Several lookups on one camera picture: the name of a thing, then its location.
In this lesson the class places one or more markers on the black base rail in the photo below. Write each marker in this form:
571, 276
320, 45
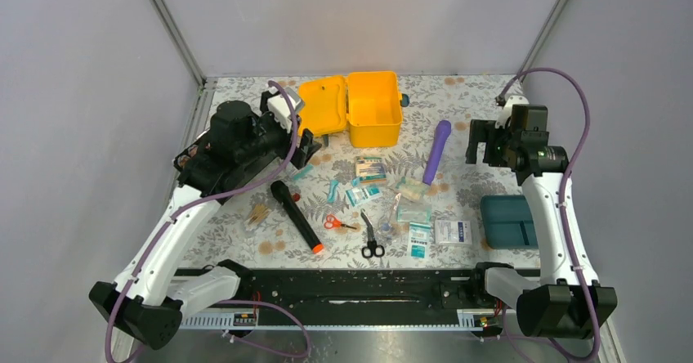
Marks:
359, 299

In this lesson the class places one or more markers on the black poker chip case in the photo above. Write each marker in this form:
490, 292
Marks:
192, 161

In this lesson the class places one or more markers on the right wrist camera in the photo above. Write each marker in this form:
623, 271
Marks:
506, 104

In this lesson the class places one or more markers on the teal plastic tray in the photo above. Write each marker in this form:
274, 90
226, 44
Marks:
507, 222

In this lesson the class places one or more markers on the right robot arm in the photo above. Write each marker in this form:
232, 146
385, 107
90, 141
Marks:
568, 301

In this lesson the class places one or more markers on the teal gauze packet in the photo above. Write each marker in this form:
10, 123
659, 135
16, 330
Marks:
358, 196

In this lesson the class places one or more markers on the wooden sticks bundle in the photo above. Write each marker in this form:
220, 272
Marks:
257, 215

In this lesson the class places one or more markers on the yellow plastic kit box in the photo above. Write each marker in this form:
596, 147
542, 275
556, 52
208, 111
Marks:
368, 105

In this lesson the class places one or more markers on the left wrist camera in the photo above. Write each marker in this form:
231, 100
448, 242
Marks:
284, 111

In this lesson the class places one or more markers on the purple cylindrical tube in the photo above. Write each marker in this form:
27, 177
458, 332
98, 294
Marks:
441, 134

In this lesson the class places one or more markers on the black flashlight orange tip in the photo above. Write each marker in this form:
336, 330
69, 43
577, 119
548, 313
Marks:
281, 193

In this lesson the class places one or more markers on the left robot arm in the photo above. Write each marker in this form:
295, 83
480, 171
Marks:
225, 160

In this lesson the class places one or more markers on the boxed bandage pack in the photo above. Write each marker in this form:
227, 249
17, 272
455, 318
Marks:
370, 169

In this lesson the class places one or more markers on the teal dressing packet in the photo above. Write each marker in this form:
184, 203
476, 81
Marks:
420, 239

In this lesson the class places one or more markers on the orange handled small scissors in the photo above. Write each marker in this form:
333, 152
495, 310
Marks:
331, 222

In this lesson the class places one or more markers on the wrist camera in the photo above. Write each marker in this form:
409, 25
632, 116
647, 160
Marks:
506, 104
284, 111

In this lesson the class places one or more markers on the white blue medicine packet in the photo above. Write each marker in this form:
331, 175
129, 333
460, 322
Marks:
453, 232

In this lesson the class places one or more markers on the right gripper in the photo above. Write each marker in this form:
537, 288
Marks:
485, 132

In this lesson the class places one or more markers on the clear bag blue tape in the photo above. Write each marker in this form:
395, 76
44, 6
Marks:
388, 226

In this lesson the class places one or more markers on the small teal wrapped item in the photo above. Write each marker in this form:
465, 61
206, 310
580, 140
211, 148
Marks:
333, 189

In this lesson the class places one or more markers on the black bandage shears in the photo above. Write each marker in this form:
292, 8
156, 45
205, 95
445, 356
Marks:
372, 248

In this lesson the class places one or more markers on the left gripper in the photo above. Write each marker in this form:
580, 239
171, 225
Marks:
307, 145

